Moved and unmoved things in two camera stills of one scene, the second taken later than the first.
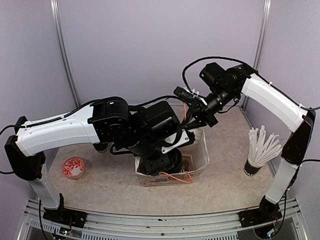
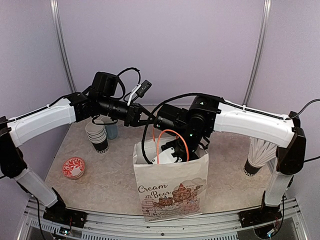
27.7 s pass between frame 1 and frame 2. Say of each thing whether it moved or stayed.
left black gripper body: moved
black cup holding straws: stayed
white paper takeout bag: moved
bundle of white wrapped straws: stayed
